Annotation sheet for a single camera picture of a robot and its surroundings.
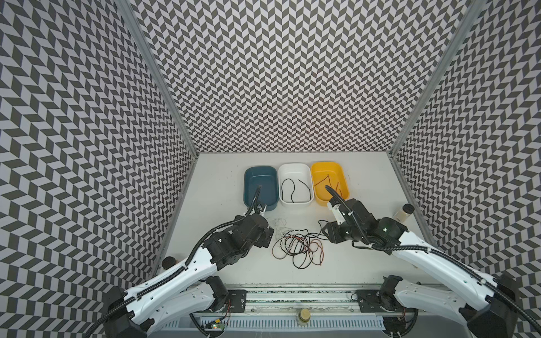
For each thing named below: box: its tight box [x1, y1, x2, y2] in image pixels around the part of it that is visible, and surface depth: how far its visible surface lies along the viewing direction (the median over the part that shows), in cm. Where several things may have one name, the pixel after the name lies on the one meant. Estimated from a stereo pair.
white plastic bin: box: [278, 162, 315, 205], surface depth 105 cm
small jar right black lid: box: [393, 202, 415, 223], surface depth 89 cm
